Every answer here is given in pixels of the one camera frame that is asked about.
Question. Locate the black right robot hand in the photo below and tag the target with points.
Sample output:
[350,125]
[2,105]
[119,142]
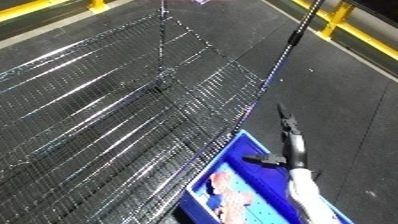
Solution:
[294,146]

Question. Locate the pink and blue soft toy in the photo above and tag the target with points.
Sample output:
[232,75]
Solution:
[232,198]

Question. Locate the pale right robot arm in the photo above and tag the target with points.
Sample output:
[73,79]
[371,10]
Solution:
[308,196]

